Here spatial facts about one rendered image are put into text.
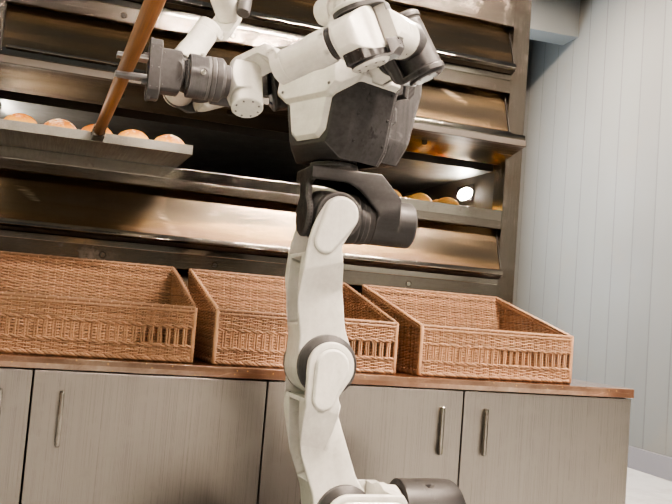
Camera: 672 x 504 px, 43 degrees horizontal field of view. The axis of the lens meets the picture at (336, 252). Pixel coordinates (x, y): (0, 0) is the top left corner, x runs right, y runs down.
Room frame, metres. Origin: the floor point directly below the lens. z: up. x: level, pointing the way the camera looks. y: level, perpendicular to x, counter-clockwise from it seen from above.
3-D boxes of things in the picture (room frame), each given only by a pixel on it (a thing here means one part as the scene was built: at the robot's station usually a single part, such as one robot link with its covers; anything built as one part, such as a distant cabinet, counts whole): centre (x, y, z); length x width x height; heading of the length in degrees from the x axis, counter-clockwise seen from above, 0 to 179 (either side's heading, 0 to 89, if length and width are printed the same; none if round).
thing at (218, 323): (2.65, 0.13, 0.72); 0.56 x 0.49 x 0.28; 110
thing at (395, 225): (2.06, -0.04, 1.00); 0.28 x 0.13 x 0.18; 109
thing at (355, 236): (2.04, 0.02, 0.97); 0.14 x 0.13 x 0.12; 19
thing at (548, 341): (2.85, -0.44, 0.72); 0.56 x 0.49 x 0.28; 111
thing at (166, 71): (1.67, 0.34, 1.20); 0.12 x 0.10 x 0.13; 109
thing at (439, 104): (2.89, 0.24, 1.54); 1.79 x 0.11 x 0.19; 110
